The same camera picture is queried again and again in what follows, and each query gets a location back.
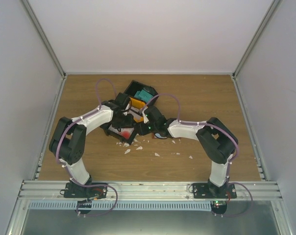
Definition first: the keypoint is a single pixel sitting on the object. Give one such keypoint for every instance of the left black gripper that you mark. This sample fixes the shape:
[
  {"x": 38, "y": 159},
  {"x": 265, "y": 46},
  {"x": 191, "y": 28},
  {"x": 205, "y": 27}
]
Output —
[{"x": 130, "y": 123}]

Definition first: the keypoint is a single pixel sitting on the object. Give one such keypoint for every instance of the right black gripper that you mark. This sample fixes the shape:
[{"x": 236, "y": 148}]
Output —
[{"x": 141, "y": 130}]

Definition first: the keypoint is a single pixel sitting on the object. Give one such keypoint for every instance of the brown leather card holder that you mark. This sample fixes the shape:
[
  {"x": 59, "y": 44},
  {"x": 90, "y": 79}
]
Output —
[{"x": 158, "y": 136}]

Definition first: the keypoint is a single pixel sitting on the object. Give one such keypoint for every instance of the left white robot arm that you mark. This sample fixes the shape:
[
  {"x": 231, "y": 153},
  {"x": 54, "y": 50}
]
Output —
[{"x": 68, "y": 140}]

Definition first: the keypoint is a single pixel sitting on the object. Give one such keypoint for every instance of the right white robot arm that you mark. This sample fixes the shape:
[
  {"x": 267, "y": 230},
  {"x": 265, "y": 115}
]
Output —
[{"x": 218, "y": 142}]

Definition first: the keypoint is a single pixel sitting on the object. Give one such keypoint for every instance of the red patterned card stack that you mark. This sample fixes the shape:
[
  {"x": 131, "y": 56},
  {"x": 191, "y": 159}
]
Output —
[{"x": 123, "y": 132}]

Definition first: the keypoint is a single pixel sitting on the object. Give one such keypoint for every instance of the black bin with red cards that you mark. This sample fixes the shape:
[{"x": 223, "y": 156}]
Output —
[{"x": 105, "y": 128}]

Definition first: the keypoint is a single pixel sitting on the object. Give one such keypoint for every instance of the teal card stack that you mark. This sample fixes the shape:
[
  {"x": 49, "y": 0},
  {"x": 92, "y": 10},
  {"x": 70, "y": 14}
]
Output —
[{"x": 143, "y": 95}]

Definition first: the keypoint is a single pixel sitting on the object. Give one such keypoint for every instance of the black bin with teal cards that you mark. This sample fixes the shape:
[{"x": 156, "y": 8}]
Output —
[{"x": 135, "y": 86}]

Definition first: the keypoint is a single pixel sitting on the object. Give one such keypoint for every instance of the orange plastic bin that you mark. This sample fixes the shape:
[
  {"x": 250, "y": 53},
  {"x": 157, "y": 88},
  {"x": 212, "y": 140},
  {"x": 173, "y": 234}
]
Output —
[{"x": 136, "y": 106}]

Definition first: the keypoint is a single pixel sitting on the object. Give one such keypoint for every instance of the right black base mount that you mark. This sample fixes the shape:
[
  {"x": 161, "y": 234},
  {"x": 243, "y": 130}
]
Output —
[{"x": 204, "y": 189}]

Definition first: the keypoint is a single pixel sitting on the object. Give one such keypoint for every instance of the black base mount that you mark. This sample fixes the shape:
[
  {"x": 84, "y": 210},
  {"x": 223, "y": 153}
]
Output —
[
  {"x": 204, "y": 189},
  {"x": 72, "y": 190}
]

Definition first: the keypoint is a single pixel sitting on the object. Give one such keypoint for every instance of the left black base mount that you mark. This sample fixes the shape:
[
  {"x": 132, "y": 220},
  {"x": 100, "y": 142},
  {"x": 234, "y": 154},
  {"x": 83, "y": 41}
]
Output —
[{"x": 72, "y": 190}]

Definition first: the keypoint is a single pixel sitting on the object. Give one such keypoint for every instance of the grey slotted cable duct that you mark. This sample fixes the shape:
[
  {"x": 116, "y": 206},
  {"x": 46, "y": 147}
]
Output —
[{"x": 123, "y": 205}]

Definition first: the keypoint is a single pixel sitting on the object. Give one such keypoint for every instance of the aluminium front rail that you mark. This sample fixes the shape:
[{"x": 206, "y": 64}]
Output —
[{"x": 150, "y": 191}]

